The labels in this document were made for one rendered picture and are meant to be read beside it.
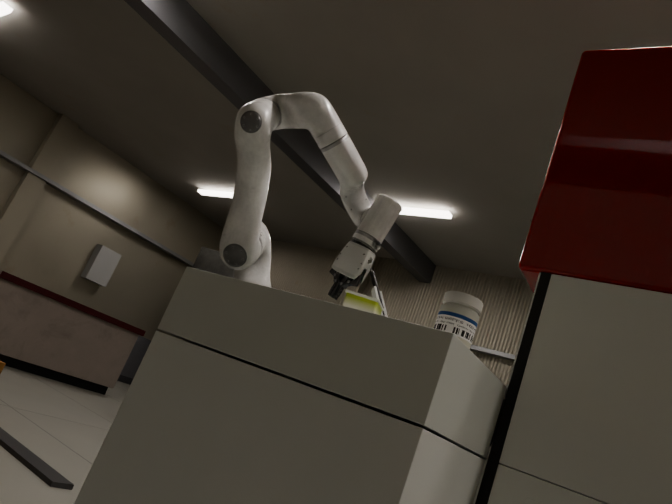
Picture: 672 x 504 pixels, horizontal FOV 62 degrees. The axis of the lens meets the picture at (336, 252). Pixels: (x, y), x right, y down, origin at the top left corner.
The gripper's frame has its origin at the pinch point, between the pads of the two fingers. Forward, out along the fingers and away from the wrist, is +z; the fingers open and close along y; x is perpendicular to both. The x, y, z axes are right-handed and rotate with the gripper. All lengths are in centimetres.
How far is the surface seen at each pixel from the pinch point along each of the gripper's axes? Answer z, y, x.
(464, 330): 0, -57, 40
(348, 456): 27, -55, 50
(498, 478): 19, -67, 15
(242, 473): 39, -40, 50
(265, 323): 17, -27, 50
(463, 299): -5, -55, 41
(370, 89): -203, 247, -220
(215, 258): -10, 657, -540
